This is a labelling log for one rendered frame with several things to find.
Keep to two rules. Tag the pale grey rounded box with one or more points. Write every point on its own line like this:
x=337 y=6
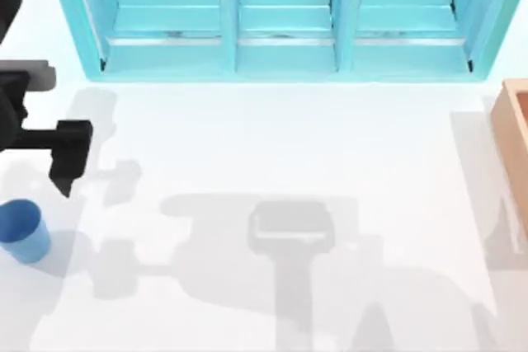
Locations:
x=39 y=76

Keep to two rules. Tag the blue cup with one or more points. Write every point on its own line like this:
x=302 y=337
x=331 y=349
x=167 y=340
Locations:
x=29 y=240

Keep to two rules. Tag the light blue rack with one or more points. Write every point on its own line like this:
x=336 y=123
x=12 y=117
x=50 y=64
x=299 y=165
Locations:
x=284 y=59

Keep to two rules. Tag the salmon-coloured shallow box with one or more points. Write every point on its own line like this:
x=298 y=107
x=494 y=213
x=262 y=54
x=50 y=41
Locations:
x=508 y=129

